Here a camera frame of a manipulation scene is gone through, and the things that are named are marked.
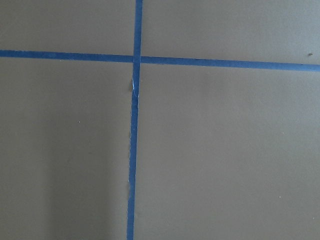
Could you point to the long blue tape strip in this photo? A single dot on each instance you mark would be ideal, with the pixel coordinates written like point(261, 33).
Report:
point(136, 65)

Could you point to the crossing blue tape strip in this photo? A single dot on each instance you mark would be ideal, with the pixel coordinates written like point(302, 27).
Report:
point(160, 60)

